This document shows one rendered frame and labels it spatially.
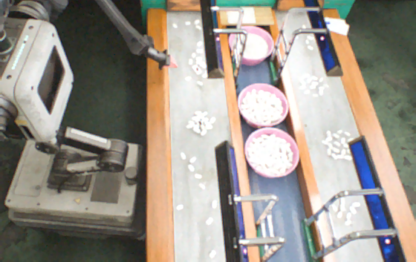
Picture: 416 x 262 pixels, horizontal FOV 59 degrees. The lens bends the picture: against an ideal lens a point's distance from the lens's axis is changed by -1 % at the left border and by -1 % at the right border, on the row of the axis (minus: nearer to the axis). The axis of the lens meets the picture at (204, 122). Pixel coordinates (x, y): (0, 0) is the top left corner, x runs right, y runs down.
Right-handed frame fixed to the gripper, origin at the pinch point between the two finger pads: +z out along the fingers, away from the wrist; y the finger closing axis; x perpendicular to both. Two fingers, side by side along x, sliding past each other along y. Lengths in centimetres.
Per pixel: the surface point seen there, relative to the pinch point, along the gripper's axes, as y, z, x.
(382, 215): -91, 41, -66
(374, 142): -44, 82, -58
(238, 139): -41, 28, -14
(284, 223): -81, 49, -18
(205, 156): -49, 17, -1
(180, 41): 26.9, 8.0, 4.8
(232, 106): -21.4, 26.8, -13.0
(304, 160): -53, 53, -34
